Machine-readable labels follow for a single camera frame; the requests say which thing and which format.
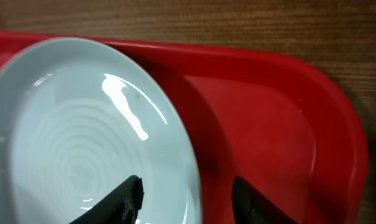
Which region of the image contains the light blue plate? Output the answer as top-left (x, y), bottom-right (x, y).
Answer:
top-left (0, 37), bottom-right (203, 224)

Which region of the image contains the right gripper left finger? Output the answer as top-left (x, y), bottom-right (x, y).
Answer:
top-left (70, 175), bottom-right (144, 224)

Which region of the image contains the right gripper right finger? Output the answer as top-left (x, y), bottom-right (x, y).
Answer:
top-left (231, 176), bottom-right (296, 224)

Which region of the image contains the red serving tray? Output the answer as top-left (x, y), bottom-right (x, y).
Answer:
top-left (0, 32), bottom-right (368, 223)

